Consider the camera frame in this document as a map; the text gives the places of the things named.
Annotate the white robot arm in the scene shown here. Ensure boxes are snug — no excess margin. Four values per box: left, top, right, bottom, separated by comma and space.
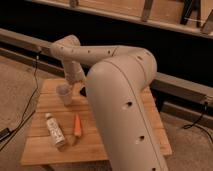
50, 35, 168, 171

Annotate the translucent plastic cup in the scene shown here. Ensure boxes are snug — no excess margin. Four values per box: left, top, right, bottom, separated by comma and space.
56, 84, 72, 106

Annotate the wooden slatted table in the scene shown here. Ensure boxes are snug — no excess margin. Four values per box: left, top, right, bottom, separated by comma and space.
20, 77, 173, 167

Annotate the white labelled bottle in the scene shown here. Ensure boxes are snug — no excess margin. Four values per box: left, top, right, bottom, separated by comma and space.
45, 113, 66, 148

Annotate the black cable at right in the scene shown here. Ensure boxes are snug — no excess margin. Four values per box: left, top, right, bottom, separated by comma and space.
181, 99, 213, 141

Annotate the purple bowl with handle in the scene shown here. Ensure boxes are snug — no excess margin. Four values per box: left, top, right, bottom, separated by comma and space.
80, 87, 87, 97

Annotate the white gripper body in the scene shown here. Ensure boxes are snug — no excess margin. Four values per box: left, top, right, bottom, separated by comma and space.
65, 65, 86, 85

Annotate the orange carrot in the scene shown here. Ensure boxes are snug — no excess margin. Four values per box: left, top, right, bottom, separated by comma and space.
74, 114, 82, 137

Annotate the black cable on floor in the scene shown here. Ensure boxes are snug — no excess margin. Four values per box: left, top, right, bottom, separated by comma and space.
0, 51, 42, 152

